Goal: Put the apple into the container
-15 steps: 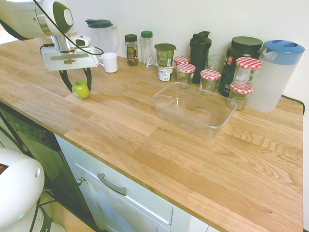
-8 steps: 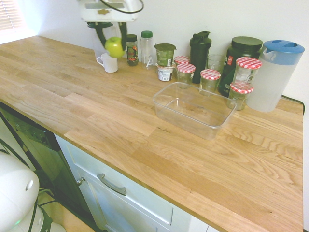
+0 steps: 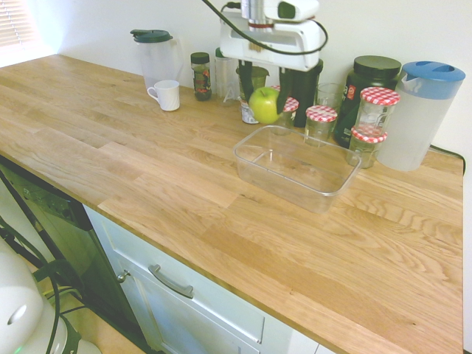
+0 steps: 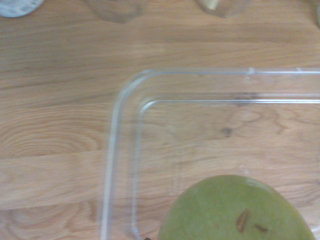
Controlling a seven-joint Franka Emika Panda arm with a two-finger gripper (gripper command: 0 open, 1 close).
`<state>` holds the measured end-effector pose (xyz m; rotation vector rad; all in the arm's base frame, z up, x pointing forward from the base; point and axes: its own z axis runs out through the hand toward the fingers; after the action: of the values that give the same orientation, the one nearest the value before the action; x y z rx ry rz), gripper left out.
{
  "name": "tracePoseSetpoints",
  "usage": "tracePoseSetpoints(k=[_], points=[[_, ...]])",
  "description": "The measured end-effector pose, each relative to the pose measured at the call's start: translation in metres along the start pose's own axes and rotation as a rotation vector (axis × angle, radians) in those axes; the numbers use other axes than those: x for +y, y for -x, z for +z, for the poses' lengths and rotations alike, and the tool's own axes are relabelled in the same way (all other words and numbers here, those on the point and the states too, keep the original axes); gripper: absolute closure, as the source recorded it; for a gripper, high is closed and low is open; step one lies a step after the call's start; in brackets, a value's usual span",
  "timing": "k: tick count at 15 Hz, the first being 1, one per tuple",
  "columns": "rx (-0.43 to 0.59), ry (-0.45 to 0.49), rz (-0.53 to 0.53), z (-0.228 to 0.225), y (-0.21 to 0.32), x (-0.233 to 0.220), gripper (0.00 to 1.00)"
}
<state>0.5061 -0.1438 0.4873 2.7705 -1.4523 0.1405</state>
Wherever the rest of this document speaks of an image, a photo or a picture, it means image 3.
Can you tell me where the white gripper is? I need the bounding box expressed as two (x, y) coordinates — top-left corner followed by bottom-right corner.
(219, 8), (321, 114)

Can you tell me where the green apple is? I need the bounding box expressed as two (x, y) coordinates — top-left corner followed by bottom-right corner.
(248, 86), (282, 125)

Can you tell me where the clear plastic rectangular container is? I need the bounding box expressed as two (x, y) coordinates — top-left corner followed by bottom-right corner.
(232, 125), (363, 215)

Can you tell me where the green translucent cup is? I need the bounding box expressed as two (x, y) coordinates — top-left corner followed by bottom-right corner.
(236, 66), (271, 101)

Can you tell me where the small labelled tin can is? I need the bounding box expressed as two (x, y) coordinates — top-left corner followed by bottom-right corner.
(240, 99), (260, 125)

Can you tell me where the glass jar red checked lid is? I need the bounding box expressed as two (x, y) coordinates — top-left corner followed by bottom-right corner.
(345, 126), (389, 170)
(277, 97), (300, 136)
(355, 86), (401, 138)
(304, 105), (339, 148)

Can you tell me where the tall clear bottle green cap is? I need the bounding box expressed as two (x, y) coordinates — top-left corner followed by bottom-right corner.
(214, 47), (239, 107)

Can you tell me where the spice jar with black lid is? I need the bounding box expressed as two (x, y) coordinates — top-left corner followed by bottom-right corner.
(190, 52), (213, 103)

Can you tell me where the clear glass mug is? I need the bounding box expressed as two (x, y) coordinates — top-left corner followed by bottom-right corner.
(316, 82), (347, 112)

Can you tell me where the white ribbed cup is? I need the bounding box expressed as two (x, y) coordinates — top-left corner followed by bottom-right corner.
(146, 79), (181, 112)

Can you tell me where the dark green tub black lid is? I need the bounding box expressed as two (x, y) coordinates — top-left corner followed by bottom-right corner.
(333, 55), (403, 149)

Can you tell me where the clear pitcher with green lid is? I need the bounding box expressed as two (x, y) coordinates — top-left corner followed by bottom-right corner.
(129, 29), (184, 91)

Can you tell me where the white pitcher with blue lid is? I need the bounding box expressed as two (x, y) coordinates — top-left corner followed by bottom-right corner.
(375, 60), (467, 172)

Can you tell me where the black dishwasher front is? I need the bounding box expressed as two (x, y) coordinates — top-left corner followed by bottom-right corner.
(0, 153), (150, 350)

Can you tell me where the window blind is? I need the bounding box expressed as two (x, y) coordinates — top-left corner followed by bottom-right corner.
(0, 0), (41, 49)

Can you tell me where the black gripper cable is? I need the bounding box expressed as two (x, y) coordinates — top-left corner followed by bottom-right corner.
(201, 0), (329, 57)

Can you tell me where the black cable along wall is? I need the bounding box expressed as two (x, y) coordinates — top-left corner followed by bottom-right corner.
(428, 144), (467, 164)

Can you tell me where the metal drawer handle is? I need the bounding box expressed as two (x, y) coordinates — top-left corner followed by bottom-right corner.
(147, 263), (195, 299)

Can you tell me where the white drawer with metal handle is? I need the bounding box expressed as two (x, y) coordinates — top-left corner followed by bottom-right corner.
(82, 204), (322, 354)

